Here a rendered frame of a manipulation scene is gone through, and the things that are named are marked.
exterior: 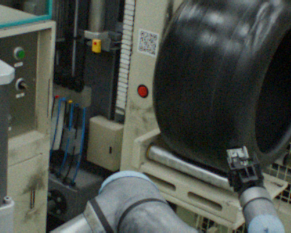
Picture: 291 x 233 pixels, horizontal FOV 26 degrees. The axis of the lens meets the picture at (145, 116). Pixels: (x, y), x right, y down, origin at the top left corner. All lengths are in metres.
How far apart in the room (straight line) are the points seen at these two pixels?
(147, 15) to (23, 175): 0.63
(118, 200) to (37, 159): 0.83
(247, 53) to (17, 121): 0.76
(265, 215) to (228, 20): 0.53
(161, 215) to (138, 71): 0.90
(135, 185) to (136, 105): 0.81
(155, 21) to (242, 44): 0.40
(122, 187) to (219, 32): 0.57
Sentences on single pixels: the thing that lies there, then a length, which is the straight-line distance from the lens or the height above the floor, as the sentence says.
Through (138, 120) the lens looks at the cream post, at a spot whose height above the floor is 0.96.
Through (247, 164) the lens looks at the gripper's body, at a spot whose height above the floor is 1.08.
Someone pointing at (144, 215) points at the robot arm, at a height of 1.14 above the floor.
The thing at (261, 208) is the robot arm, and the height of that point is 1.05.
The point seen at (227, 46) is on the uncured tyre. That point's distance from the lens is 1.61.
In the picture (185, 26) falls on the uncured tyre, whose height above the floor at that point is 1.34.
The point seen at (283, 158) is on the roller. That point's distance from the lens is 2.05.
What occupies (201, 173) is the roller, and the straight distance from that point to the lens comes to 1.86.
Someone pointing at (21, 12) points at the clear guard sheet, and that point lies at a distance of 1.85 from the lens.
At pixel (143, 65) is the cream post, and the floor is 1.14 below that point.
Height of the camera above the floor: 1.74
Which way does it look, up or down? 22 degrees down
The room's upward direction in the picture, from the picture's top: 6 degrees clockwise
